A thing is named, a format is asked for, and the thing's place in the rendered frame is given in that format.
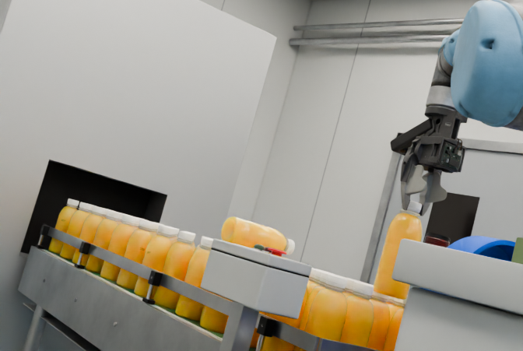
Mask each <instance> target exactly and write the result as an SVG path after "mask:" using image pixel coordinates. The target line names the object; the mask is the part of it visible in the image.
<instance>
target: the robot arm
mask: <svg viewBox="0 0 523 351"><path fill-rule="evenodd" d="M424 115H425V116H426V117H428V118H429V119H427V120H425V121H424V122H422V123H421V124H419V125H417V126H416V127H414V128H412V129H410V130H408V131H407V132H405V133H404V134H402V135H400V136H399V137H397V138H395V139H393V140H391V142H390V144H391V150H392V151H394V152H396V153H400V154H402V155H404V159H403V161H402V169H401V177H400V181H401V196H402V208H403V209H404V210H407V208H408V206H409V203H410V195H412V194H415V193H419V192H420V194H419V203H420V204H421V205H422V208H421V211H420V212H419V214H420V215H421V216H423V215H424V214H425V213H426V211H427V210H428V208H429V206H430V203H432V202H439V201H443V200H445V199H446V197H447V191H446V190H445V189H444V188H443V187H441V174H442V171H443V172H445V173H451V174H452V173H453V172H456V173H457V172H460V173H461V170H462V164H463V161H464V158H465V151H466V148H467V147H464V146H463V145H462V140H461V139H458V132H459V129H460V125H461V123H467V120H468V118H471V119H473V120H477V121H481V122H482V123H483V124H485V125H488V126H491V127H496V128H499V127H504V128H510V129H514V130H518V131H521V132H523V0H482V1H478V2H476V3H475V4H474V5H473V6H472V7H471V8H470V9H469V11H468V12H467V14H466V16H465V18H464V20H463V23H462V26H461V29H459V30H456V31H455V32H454V33H453V34H452V35H451V36H449V37H445V38H444V39H443V41H442V44H441V47H440V49H439V51H438V58H437V64H436V67H435V70H434V73H433V78H432V82H431V86H430V90H429V93H428V97H427V100H426V110H425V114H424ZM457 140H458V141H457ZM459 140H461V142H459ZM461 159H462V160H461ZM460 162H461V163H460ZM459 165H460V166H459ZM423 170H425V171H428V173H426V174H424V175H423ZM422 175H423V176H422Z"/></svg>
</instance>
